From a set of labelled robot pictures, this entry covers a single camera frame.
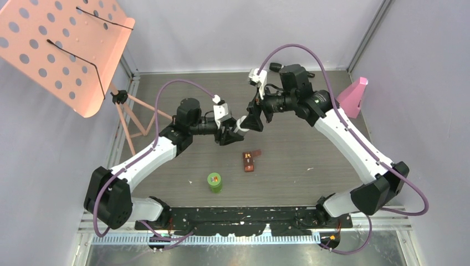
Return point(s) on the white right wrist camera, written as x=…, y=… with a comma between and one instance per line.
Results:
x=258, y=78

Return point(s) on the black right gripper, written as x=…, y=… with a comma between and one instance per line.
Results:
x=253, y=121

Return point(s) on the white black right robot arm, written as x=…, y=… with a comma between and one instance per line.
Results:
x=376, y=171

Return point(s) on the white capped pill bottle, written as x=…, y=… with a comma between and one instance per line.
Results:
x=238, y=128

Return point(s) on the brown translucent pill container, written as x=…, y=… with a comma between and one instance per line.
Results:
x=248, y=159

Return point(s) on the pink wedge object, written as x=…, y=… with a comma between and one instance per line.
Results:
x=350, y=98

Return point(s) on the black microphone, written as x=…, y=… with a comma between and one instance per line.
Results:
x=276, y=67

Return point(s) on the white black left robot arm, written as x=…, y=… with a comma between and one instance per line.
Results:
x=109, y=198

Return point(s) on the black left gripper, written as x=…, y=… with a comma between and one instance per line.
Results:
x=228, y=136

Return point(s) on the pink music stand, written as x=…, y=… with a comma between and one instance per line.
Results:
x=72, y=49

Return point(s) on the green black pill bottle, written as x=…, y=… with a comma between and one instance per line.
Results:
x=215, y=182

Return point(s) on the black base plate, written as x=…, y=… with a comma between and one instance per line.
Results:
x=244, y=221

